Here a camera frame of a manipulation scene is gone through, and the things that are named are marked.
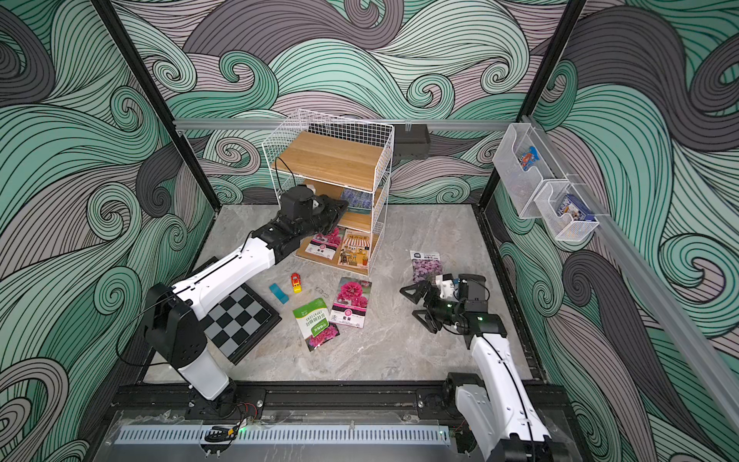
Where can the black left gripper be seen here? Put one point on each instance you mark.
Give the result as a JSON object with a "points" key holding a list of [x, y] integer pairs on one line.
{"points": [[331, 213]]}

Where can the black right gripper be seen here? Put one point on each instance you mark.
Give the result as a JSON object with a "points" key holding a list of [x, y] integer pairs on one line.
{"points": [[432, 303]]}

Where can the pink flower seed bag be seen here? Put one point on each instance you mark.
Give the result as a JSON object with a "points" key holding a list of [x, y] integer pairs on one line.
{"points": [[351, 303], [325, 246]]}

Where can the lavender blue seed bag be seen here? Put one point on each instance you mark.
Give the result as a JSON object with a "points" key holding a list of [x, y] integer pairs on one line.
{"points": [[358, 202]]}

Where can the purple flower seed bag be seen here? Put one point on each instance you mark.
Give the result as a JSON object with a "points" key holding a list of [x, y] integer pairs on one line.
{"points": [[425, 265]]}

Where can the green white seed bag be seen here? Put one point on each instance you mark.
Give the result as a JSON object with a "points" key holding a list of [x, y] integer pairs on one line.
{"points": [[314, 325]]}

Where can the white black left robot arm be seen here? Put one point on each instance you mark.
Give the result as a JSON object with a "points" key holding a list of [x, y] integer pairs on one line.
{"points": [[171, 319]]}

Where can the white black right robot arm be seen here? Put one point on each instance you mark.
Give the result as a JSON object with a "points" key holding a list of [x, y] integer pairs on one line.
{"points": [[494, 403]]}

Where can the illustrated shop seed bag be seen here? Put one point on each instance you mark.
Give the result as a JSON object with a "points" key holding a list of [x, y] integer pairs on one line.
{"points": [[356, 250]]}

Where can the red yellow toy car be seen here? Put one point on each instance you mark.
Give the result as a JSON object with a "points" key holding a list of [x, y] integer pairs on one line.
{"points": [[296, 283]]}

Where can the teal toy block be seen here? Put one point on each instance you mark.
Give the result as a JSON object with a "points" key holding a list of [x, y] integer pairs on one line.
{"points": [[279, 293]]}

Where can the black white checker board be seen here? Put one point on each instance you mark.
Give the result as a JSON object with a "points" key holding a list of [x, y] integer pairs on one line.
{"points": [[239, 323]]}

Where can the blue packet in bin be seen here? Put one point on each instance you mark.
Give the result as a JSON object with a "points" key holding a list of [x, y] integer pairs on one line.
{"points": [[572, 205]]}

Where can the blue red item in bin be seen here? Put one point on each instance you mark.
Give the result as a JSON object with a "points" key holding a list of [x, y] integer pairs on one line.
{"points": [[529, 158]]}

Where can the white wire shelf rack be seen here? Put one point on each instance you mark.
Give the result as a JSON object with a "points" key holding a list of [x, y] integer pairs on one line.
{"points": [[327, 153]]}

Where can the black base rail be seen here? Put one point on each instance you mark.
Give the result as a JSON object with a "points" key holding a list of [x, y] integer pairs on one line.
{"points": [[425, 399]]}

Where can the black box on rail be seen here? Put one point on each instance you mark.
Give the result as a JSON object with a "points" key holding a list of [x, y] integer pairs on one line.
{"points": [[412, 142]]}

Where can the black corner frame post right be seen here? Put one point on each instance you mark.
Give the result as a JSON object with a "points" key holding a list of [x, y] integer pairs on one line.
{"points": [[548, 28]]}

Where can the black corner frame post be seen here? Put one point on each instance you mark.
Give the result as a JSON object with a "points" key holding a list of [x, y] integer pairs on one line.
{"points": [[548, 28], [131, 56]]}

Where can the clear wall bin lower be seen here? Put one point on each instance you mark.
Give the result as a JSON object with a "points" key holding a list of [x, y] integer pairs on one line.
{"points": [[562, 229]]}

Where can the clear wall bin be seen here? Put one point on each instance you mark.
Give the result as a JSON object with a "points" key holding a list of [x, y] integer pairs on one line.
{"points": [[522, 186], [562, 229]]}

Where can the clear wall bin upper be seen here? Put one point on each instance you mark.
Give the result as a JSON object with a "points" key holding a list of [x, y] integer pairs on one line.
{"points": [[522, 186]]}

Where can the black corner frame post left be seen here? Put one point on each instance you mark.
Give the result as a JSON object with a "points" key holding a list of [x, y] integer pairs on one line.
{"points": [[131, 56]]}

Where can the white slotted cable duct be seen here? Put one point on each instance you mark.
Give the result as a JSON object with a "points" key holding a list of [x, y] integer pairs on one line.
{"points": [[424, 435]]}

